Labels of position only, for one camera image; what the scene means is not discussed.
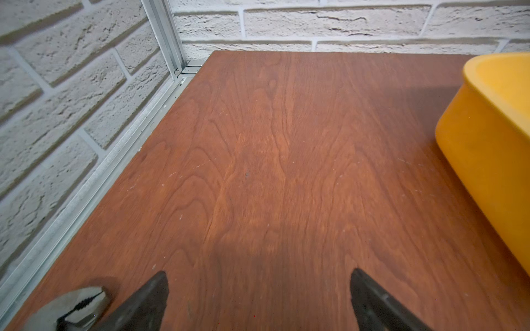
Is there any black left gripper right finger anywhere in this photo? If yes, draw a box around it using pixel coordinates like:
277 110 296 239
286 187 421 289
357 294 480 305
350 268 431 330

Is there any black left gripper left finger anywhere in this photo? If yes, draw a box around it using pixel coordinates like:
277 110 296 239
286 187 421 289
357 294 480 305
92 270 169 331

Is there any yellow plastic tray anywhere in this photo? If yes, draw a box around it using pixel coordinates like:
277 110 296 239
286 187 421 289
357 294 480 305
436 52 529 271

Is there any aluminium left table rail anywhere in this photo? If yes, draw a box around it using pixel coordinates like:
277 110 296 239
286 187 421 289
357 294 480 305
1 60 204 330

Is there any aluminium left corner post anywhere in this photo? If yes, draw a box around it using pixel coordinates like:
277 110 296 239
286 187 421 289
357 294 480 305
142 0 188 80

